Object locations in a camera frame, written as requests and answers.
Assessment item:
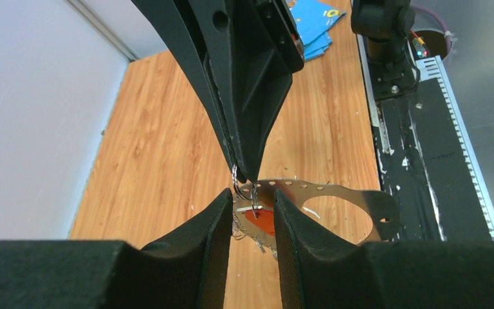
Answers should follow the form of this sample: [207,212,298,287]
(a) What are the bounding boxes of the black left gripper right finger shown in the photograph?
[274,191,494,308]

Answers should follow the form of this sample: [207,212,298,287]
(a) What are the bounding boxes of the silver key with red tag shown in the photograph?
[234,205,275,237]

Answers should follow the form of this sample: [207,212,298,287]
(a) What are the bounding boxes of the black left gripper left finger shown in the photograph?
[0,189,233,308]

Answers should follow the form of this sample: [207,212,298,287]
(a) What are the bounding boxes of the metal key organizer plate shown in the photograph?
[232,178,401,253]

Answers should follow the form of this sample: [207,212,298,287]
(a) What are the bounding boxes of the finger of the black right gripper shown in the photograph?
[188,1,304,182]
[133,1,247,182]

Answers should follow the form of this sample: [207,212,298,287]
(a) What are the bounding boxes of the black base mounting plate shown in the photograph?
[358,33,494,243]

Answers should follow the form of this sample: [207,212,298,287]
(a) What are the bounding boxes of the small split ring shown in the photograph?
[231,164,261,219]

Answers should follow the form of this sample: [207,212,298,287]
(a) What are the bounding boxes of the blue cloth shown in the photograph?
[286,0,347,62]

